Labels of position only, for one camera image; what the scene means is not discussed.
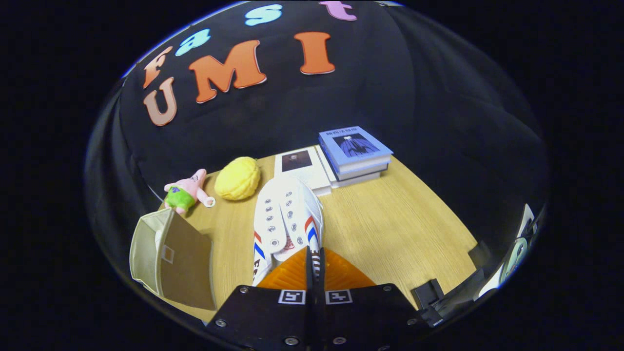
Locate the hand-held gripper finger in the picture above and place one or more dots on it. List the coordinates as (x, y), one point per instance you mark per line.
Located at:
(310, 273)
(321, 273)

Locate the brown fabric storage box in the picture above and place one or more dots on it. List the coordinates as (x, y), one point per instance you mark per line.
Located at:
(187, 263)

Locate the white portrait cover book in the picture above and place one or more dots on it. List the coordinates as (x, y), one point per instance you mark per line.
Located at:
(300, 168)

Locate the grey book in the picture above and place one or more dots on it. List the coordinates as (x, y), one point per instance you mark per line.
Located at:
(363, 173)

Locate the black table clamp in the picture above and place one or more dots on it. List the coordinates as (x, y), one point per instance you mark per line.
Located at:
(480, 254)
(429, 295)

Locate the yellow plush ball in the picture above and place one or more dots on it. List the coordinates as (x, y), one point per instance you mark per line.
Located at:
(238, 178)

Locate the blue cover book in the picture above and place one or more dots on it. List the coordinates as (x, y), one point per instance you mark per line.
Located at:
(353, 144)

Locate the pink starfish plush toy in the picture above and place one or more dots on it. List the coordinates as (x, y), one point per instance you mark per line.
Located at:
(187, 187)

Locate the green white round device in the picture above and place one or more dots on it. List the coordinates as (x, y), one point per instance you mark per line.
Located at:
(516, 253)

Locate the white sheet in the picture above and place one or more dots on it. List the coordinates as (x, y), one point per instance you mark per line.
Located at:
(525, 220)

